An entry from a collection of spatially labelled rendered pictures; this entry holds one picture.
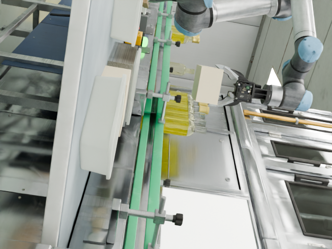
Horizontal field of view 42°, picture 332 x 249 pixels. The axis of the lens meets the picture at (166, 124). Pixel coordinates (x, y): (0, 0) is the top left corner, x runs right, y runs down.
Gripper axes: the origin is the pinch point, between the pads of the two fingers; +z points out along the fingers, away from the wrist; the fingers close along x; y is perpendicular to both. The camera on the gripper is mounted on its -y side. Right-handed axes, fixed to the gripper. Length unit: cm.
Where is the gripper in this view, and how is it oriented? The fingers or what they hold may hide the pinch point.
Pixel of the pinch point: (211, 84)
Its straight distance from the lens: 154.6
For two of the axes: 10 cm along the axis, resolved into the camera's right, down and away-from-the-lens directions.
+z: -9.9, -1.6, -0.6
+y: 0.3, 1.7, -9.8
